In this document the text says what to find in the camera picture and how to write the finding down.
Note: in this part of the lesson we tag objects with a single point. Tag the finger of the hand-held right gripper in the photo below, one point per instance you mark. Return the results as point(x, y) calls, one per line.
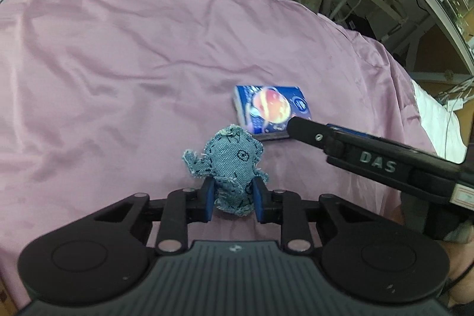
point(311, 134)

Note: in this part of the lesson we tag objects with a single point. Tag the mauve bed sheet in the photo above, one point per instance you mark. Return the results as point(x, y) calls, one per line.
point(111, 79)

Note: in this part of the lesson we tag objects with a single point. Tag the blue picture card pack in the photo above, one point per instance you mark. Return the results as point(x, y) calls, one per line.
point(270, 108)

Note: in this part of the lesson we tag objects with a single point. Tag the white bedding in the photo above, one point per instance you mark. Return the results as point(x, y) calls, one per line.
point(440, 127)

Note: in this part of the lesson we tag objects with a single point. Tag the person's right forearm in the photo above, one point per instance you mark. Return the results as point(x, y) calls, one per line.
point(461, 260)

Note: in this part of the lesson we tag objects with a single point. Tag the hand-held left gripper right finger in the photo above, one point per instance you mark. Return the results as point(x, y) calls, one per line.
point(259, 203)

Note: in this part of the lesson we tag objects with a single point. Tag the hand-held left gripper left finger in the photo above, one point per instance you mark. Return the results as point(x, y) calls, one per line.
point(209, 199)

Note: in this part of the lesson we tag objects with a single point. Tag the denim elephant toy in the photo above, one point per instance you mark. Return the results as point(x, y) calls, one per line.
point(229, 160)

